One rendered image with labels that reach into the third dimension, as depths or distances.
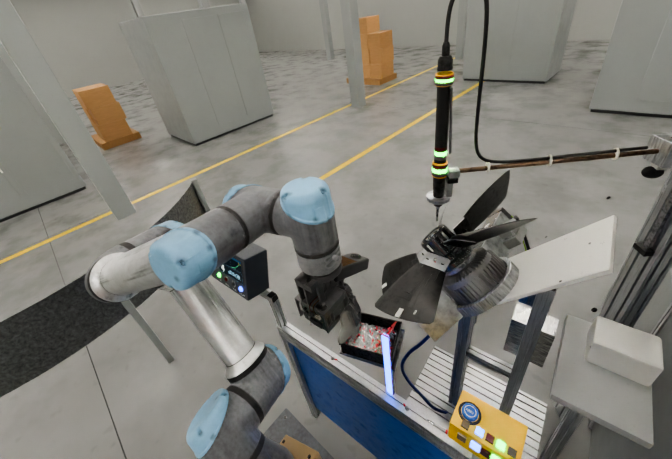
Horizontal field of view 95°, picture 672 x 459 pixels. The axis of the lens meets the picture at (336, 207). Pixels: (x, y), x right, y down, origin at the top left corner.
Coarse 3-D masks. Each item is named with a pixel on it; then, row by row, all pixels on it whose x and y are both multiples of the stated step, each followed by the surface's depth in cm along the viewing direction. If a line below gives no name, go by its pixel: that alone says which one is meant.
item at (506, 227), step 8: (504, 224) 83; (512, 224) 87; (520, 224) 89; (472, 232) 84; (480, 232) 93; (488, 232) 94; (496, 232) 95; (504, 232) 95; (472, 240) 104; (480, 240) 103
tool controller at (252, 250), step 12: (240, 252) 120; (252, 252) 120; (264, 252) 122; (228, 264) 123; (240, 264) 117; (252, 264) 118; (264, 264) 123; (216, 276) 133; (228, 276) 126; (240, 276) 119; (252, 276) 120; (264, 276) 125; (252, 288) 121; (264, 288) 127
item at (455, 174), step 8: (448, 168) 90; (456, 168) 90; (448, 176) 90; (456, 176) 89; (448, 184) 91; (432, 192) 96; (448, 192) 92; (432, 200) 93; (440, 200) 92; (448, 200) 93
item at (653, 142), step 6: (654, 138) 84; (660, 138) 82; (666, 138) 82; (648, 144) 86; (654, 144) 84; (660, 144) 83; (666, 144) 81; (660, 150) 83; (666, 150) 81; (642, 156) 88; (648, 156) 86; (654, 156) 85; (660, 156) 83; (666, 156) 81; (654, 162) 85; (660, 162) 83; (666, 162) 82
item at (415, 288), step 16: (416, 272) 108; (432, 272) 106; (400, 288) 105; (416, 288) 102; (432, 288) 101; (384, 304) 103; (400, 304) 100; (416, 304) 97; (432, 304) 95; (416, 320) 92; (432, 320) 90
